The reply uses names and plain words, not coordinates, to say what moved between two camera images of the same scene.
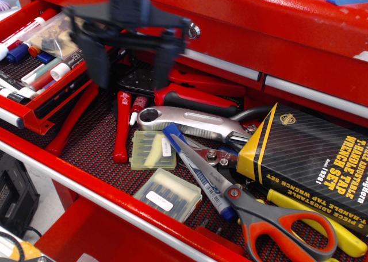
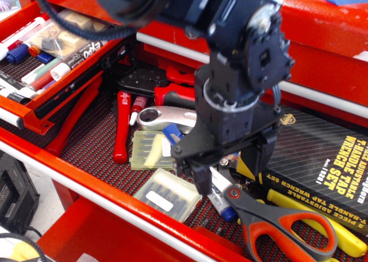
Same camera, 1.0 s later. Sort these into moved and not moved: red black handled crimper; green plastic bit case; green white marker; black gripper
Moved: black gripper
Not moved: green plastic bit case; red black handled crimper; green white marker
